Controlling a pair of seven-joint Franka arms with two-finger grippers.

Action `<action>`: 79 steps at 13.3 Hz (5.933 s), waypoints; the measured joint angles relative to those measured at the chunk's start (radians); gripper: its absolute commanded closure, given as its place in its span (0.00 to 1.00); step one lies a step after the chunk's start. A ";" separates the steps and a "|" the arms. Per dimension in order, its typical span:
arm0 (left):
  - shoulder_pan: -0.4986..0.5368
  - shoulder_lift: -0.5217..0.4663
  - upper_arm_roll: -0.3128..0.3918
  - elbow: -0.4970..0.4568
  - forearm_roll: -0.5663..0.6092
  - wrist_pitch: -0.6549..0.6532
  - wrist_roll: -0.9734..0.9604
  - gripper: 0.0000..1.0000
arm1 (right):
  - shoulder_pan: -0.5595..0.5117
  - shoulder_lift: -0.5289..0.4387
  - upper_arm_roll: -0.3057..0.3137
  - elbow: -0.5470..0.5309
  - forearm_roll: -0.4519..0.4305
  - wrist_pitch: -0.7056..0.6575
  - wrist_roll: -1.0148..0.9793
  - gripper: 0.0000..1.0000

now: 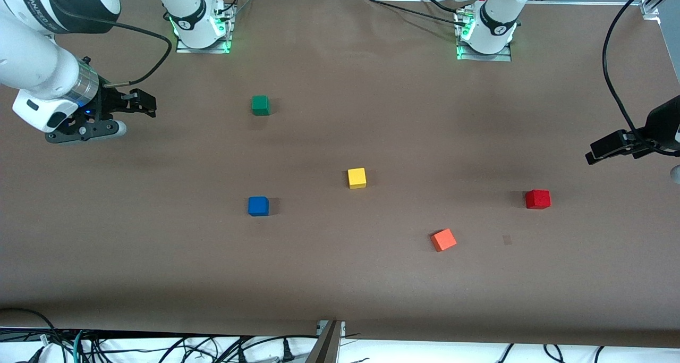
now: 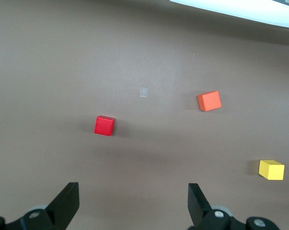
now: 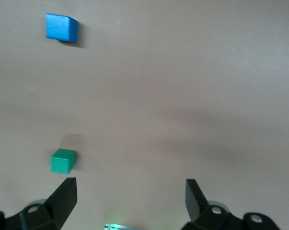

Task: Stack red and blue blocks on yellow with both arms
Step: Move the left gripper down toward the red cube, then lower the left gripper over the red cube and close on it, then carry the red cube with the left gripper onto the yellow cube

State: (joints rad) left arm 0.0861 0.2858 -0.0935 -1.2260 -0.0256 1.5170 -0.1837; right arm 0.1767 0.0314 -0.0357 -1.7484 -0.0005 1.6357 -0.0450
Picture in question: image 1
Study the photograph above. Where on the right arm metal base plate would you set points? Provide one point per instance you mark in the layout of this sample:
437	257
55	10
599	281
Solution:
229	33

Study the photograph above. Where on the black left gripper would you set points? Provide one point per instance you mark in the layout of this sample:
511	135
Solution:
660	126

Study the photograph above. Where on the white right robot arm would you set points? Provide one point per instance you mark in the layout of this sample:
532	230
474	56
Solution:
32	60

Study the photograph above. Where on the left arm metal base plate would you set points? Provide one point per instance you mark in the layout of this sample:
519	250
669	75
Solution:
486	57

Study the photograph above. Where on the orange cube block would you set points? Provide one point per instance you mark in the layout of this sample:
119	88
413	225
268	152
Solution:
443	240

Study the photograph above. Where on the dark camera support pole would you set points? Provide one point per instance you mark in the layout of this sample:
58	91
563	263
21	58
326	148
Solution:
325	349

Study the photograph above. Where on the yellow cube block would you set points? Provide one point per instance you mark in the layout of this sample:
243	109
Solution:
357	178

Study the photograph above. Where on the red cube block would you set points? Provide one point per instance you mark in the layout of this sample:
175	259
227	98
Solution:
537	199

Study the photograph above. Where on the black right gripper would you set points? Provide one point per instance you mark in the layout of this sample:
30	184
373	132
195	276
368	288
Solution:
110	104

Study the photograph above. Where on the brown table cover mat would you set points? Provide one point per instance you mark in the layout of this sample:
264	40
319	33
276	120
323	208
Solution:
340	278

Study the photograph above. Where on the silver metal edge bracket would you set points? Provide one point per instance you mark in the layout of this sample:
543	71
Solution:
321	327

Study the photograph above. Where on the green cube block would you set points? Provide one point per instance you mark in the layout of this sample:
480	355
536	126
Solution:
260	106

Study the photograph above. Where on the blue cube block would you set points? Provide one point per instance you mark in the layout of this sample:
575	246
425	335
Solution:
258	206

